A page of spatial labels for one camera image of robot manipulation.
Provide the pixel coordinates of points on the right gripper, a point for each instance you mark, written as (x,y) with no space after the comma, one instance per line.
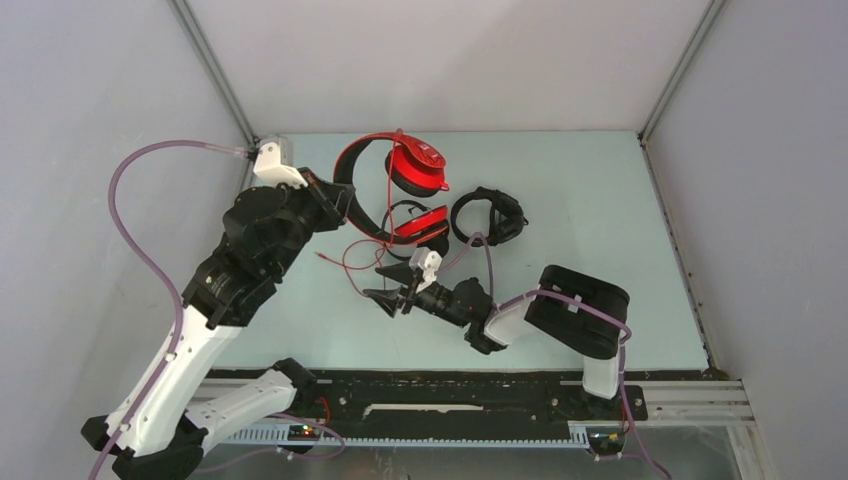
(387,299)

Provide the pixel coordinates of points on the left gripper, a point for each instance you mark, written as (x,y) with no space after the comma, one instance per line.
(332,200)

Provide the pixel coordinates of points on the small black foam headphones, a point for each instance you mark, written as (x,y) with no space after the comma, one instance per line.
(397,250)

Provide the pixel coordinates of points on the red headphones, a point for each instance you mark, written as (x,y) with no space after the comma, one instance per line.
(415,167)

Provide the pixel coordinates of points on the black headset with microphone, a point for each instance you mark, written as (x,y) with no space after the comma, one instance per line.
(506,218)

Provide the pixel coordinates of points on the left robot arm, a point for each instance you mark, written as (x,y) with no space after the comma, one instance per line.
(158,432)

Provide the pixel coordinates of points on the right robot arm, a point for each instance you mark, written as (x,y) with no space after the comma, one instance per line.
(585,314)

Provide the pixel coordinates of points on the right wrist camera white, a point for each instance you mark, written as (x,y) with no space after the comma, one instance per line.
(425,263)

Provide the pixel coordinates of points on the black mounting rail base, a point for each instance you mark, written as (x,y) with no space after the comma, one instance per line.
(453,406)

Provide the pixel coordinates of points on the left aluminium corner post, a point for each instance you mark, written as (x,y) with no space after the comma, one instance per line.
(203,48)

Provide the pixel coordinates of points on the aluminium corner post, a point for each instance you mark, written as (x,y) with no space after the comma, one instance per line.
(693,46)
(203,48)

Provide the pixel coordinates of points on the right aluminium corner post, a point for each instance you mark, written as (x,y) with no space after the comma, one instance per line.
(693,46)

